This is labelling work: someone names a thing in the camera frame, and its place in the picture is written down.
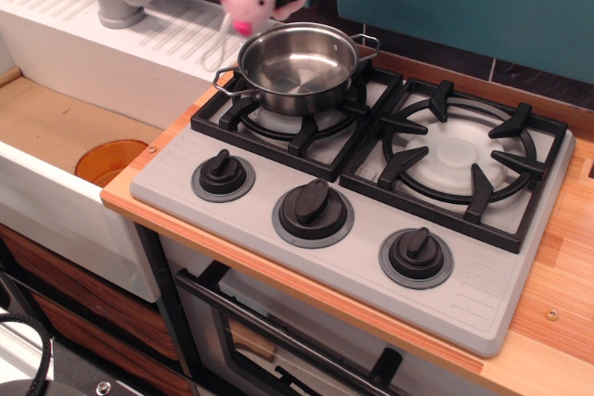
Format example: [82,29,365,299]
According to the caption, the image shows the stainless steel pan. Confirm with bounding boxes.
[213,22,381,116]

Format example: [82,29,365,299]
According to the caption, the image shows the black left burner grate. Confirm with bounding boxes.
[190,61,403,182]

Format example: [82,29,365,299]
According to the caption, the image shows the black burner grate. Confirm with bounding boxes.
[190,61,403,182]
[340,79,574,253]

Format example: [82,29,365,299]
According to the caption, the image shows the black left stove knob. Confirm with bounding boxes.
[190,149,255,203]

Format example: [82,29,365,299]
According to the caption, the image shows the black stove knob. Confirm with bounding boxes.
[190,149,255,203]
[379,227,454,290]
[272,178,355,249]

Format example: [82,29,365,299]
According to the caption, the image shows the black middle stove knob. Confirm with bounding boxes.
[272,178,355,249]

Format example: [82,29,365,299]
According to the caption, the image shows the black right burner grate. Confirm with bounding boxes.
[340,79,574,253]

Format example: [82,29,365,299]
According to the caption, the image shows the white toy sink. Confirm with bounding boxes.
[1,0,243,302]

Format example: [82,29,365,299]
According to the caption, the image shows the grey toy stove top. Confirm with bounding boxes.
[129,61,577,359]

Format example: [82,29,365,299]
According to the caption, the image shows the orange plastic bowl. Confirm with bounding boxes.
[74,139,148,187]

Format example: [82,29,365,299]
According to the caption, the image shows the black right stove knob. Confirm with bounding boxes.
[379,227,454,290]

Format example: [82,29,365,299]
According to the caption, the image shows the wooden drawer fronts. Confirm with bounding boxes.
[1,226,196,395]

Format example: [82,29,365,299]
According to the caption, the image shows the oven door with handle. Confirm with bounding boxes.
[174,262,449,395]

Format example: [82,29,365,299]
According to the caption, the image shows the black braided cable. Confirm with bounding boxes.
[0,312,55,396]

